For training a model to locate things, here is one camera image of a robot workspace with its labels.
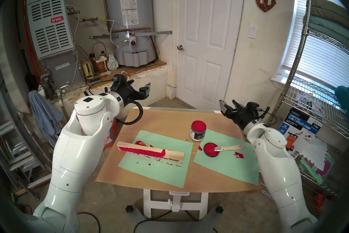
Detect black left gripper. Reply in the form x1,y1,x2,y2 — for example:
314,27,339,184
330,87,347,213
117,80,151,108

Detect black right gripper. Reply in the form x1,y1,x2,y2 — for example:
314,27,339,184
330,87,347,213
219,100,263,131

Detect wooden handle paint brush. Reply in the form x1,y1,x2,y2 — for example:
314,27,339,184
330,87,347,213
214,145,246,152

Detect red paint sample jar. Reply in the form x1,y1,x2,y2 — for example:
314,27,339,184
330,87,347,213
190,121,207,142

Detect wood plank with red paint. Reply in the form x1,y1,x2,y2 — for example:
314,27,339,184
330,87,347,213
117,141,185,161

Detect white platform with wood top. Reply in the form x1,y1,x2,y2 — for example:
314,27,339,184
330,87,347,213
52,60,177,107

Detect brown board table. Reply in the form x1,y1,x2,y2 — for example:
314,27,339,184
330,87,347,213
95,107,263,194

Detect foil wrapped object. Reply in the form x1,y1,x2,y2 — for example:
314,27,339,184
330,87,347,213
107,54,119,71

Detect red jar lid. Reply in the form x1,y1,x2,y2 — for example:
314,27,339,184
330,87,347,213
203,142,221,157

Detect white window sill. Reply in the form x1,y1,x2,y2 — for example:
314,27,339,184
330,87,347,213
271,74,291,91

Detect orange plastic bucket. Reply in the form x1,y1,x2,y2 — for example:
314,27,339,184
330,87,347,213
104,121,118,149

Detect yellow metal can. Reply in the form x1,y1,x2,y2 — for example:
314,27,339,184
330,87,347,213
81,60,95,78

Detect green paper sheet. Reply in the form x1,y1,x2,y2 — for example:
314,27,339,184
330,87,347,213
193,129,259,185
118,130,193,189

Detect white panel door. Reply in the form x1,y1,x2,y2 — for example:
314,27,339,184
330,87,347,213
177,0,246,111

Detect utility pump box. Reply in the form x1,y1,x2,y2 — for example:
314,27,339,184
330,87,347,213
278,108,323,159

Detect grey water heater tank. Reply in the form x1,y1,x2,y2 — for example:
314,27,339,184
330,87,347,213
103,0,156,68

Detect gas pipe with yellow valve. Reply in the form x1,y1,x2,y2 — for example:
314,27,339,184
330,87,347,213
71,16,109,24

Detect white window blinds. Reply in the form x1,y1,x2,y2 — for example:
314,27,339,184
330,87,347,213
282,0,349,88

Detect blue cloth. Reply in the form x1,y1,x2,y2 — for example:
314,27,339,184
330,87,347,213
29,90,64,148

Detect grey bryant furnace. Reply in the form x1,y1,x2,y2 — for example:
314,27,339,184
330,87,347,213
26,0,83,88

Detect white folding table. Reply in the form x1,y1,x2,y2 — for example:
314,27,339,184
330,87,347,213
132,106,221,220

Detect teal fabric object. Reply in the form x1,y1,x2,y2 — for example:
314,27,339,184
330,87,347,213
335,86,349,115

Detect green cushion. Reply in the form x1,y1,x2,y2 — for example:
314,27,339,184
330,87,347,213
303,14,349,50

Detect red plastic object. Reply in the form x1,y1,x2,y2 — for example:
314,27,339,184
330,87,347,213
314,191,326,212

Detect olive cushion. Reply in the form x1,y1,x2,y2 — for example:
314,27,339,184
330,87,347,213
311,0,349,21

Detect aluminium ladder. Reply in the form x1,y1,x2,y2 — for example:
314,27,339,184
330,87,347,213
0,71,52,200

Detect long wooden stick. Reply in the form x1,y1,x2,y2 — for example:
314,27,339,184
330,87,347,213
14,180,52,197

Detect thick black left arm hose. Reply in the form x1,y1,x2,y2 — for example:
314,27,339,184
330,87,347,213
116,100,143,126

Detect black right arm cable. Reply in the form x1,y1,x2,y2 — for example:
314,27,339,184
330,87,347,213
259,107,277,126

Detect wicker basket with handle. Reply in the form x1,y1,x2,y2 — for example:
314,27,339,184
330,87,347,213
91,42,108,73

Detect metal heater strap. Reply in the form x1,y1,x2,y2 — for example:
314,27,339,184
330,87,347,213
89,30,173,39

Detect chrome wire shelf rack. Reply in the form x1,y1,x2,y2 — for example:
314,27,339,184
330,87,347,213
262,0,349,208

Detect black floor cable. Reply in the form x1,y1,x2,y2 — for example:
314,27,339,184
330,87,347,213
77,212,101,233

